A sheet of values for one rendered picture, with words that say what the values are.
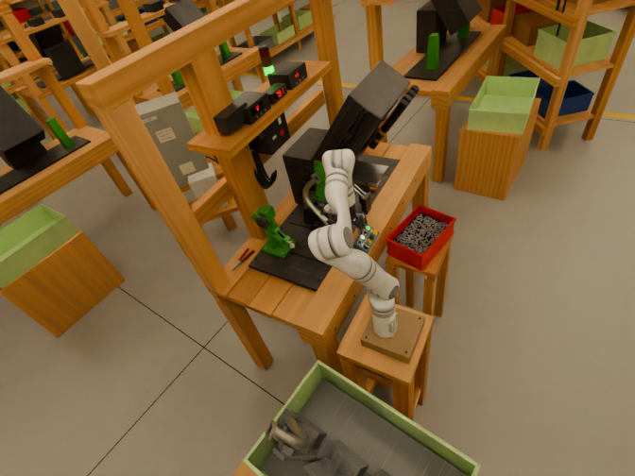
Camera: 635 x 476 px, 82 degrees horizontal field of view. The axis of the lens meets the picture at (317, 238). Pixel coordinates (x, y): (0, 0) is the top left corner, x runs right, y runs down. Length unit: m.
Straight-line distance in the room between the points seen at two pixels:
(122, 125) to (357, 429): 1.32
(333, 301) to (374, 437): 0.57
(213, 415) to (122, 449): 0.58
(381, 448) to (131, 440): 1.80
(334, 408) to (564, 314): 1.83
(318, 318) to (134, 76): 1.15
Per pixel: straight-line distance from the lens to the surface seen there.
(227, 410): 2.61
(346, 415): 1.50
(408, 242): 1.90
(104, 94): 1.38
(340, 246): 0.94
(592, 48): 4.13
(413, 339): 1.56
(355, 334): 1.63
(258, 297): 1.81
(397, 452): 1.46
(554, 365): 2.67
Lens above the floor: 2.26
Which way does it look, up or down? 44 degrees down
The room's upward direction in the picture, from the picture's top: 14 degrees counter-clockwise
